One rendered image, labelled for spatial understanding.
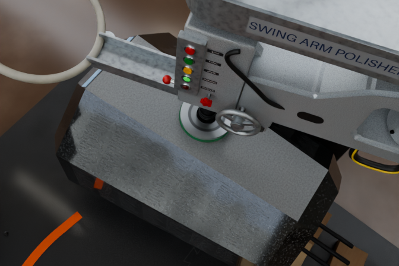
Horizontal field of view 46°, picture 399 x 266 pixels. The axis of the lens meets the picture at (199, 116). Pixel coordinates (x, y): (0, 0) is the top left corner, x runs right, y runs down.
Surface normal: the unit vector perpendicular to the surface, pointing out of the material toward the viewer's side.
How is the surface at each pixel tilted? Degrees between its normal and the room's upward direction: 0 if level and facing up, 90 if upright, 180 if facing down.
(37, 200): 0
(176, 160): 45
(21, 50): 0
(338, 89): 40
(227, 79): 90
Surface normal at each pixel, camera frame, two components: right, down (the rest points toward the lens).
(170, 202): -0.32, 0.22
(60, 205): 0.08, -0.43
